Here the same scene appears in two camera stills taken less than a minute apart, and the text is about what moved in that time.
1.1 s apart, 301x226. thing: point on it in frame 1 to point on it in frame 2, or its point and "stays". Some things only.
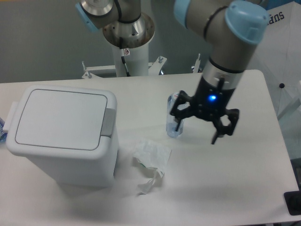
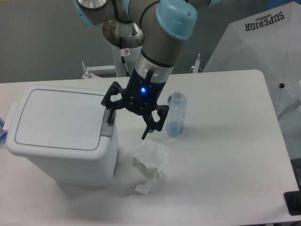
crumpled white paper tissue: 153,156 stays
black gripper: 209,100 to 141,93
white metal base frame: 154,68 stays
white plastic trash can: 70,133 stays
